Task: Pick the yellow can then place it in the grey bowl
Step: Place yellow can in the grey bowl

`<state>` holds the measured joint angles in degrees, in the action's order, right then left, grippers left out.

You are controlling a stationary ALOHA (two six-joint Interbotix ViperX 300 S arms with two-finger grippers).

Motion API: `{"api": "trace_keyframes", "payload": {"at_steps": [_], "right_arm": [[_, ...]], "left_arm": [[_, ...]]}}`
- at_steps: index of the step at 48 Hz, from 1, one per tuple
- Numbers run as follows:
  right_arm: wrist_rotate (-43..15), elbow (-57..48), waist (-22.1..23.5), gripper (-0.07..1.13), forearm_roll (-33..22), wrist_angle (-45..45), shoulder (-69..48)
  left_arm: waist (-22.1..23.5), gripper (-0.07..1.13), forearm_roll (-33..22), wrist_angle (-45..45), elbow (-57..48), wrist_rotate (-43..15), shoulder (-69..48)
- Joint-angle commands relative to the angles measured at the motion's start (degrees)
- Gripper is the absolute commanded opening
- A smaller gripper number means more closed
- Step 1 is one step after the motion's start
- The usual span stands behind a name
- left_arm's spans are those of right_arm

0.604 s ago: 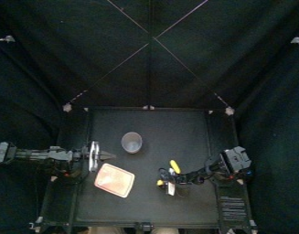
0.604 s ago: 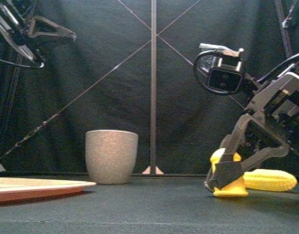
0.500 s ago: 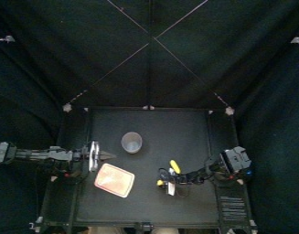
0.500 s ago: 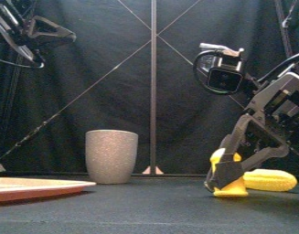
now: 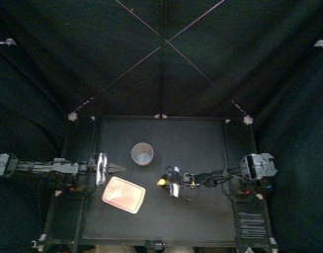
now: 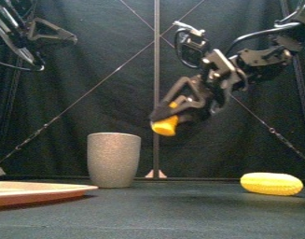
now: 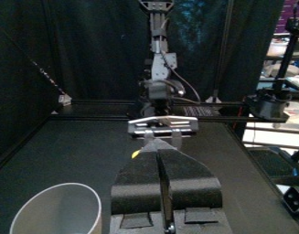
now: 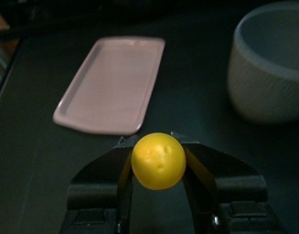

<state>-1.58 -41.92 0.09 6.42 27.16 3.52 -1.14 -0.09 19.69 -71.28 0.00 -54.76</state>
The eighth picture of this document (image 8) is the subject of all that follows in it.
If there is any pink rectangular tray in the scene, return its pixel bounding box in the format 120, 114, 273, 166
51, 36, 166, 136

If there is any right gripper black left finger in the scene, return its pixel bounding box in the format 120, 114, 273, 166
66, 134, 140, 234

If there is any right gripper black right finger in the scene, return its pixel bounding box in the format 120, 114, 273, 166
170, 132, 269, 234

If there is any yellow toy can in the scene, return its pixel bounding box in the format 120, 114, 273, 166
131, 132, 187, 191

